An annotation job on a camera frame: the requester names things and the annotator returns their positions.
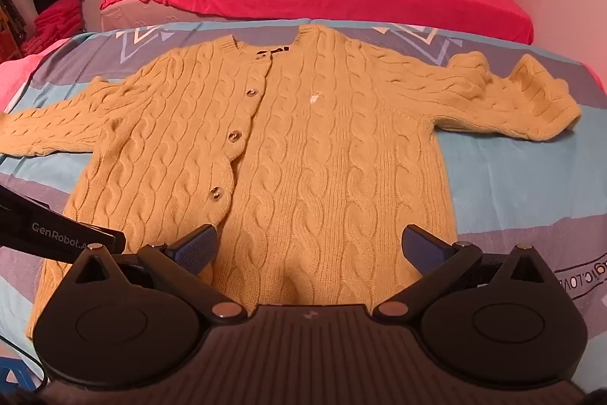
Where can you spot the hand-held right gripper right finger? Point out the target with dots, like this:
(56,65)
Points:
(422,249)

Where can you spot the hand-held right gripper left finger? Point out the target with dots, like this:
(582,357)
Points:
(197,251)

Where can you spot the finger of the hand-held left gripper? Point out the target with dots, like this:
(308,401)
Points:
(42,234)

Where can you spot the blue grey striped bedsheet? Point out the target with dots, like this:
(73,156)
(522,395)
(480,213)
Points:
(498,177)

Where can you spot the pink blanket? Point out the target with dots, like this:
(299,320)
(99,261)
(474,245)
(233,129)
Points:
(14,73)

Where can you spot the pile of red cloth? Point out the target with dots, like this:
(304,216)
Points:
(54,25)

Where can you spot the patterned mattress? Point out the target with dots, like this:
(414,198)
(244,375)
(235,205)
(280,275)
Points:
(123,18)

